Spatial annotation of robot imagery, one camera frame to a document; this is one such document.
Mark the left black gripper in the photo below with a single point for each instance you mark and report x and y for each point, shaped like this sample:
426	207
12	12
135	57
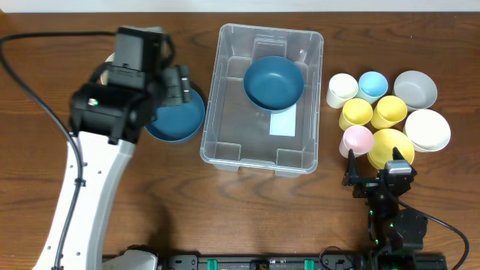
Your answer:
181	82

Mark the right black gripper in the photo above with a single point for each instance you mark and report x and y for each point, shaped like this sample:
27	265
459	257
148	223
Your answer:
367	184

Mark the pink cup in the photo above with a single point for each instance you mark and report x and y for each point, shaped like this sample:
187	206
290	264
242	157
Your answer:
357	138

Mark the dark blue bowl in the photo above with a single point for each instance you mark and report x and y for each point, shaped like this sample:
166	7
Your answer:
176	124
274	84

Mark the yellow cup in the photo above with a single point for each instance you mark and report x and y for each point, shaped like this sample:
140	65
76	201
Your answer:
389	111
355	112

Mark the cream large bowl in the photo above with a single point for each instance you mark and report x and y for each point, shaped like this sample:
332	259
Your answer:
109	60

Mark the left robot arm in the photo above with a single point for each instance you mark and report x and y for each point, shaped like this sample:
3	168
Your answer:
107	115

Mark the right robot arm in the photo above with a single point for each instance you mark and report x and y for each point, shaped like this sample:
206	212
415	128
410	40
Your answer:
396	232

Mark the clear plastic storage container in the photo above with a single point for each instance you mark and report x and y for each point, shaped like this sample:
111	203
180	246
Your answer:
236	132

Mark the yellow small bowl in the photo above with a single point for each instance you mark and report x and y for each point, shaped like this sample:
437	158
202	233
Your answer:
384	142

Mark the white small bowl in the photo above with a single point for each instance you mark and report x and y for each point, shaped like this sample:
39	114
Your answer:
427	130

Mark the light blue cup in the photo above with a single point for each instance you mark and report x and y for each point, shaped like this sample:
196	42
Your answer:
372	86

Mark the cream white cup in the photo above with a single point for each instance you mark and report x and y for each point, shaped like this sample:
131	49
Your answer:
341	88

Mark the grey small bowl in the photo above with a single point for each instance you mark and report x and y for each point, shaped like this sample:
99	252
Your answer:
416	89

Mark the white label sticker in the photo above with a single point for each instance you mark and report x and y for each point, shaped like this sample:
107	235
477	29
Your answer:
283	123

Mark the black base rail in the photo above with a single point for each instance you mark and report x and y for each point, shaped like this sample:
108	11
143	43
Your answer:
326	261

